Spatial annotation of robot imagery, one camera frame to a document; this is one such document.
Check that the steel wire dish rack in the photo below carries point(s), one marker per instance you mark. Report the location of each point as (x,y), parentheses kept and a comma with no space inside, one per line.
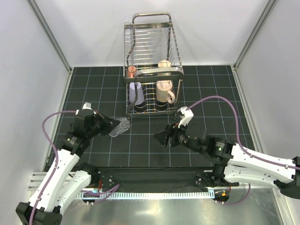
(150,45)

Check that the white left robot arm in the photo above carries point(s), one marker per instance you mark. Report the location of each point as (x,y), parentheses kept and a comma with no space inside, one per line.
(53,196)

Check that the aluminium frame post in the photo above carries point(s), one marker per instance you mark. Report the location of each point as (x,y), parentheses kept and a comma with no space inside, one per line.
(255,31)
(47,30)

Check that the white slotted cable duct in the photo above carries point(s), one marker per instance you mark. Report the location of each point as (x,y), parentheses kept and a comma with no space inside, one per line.
(147,196)

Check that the left aluminium frame post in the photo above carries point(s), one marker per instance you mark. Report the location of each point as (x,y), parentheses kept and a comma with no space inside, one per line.
(47,30)

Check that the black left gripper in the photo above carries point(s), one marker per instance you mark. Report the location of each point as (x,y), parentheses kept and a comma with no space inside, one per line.
(109,124)

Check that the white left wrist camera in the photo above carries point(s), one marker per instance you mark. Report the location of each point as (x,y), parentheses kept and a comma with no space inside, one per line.
(86,105)

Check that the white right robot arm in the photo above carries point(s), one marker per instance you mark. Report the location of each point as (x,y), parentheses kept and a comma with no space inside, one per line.
(234,163)

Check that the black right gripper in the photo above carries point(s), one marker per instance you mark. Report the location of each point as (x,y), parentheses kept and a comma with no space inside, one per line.
(172,131)

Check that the clear glass tumbler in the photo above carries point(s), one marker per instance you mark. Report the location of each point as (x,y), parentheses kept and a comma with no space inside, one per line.
(122,127)

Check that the right aluminium frame post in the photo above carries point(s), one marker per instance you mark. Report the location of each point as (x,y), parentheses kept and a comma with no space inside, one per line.
(255,31)

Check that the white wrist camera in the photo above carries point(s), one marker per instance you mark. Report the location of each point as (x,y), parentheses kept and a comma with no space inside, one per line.
(186,116)
(86,105)

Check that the tan mug lilac inside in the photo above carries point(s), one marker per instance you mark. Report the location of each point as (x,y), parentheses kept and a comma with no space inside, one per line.
(164,92)

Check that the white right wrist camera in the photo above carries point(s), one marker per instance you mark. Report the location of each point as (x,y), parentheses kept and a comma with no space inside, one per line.
(186,116)

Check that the pink ceramic mug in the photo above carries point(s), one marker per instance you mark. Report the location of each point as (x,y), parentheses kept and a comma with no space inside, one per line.
(131,71)

